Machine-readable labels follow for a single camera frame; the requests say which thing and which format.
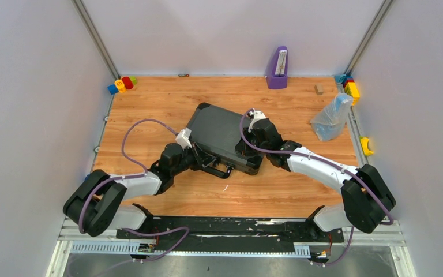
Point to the yellow lego block stack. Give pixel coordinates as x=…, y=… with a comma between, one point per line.
x=351, y=89

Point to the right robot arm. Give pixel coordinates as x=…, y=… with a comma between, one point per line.
x=366, y=199

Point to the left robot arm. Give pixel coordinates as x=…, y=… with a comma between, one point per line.
x=95, y=206

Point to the clear plastic bag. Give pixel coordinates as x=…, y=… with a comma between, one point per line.
x=330, y=121

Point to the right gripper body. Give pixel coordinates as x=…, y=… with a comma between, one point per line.
x=247, y=150

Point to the green cylinder block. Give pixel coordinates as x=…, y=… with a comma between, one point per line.
x=133, y=80

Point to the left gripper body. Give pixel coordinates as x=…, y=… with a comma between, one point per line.
x=197, y=156

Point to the red cylinder block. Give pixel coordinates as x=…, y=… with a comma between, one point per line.
x=127, y=82

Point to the small wooden block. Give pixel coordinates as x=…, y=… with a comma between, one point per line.
x=319, y=89

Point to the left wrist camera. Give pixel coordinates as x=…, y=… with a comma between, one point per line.
x=183, y=138

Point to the yellow curved block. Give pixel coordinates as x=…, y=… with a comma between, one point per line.
x=365, y=144

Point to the yellow cylinder block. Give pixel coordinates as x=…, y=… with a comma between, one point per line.
x=120, y=86

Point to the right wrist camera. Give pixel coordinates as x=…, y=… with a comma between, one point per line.
x=255, y=116

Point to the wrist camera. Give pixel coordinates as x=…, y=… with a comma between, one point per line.
x=255, y=116
x=183, y=138

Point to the purple metronome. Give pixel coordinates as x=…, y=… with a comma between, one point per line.
x=277, y=72

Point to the black poker case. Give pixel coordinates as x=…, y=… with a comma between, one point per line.
x=215, y=131

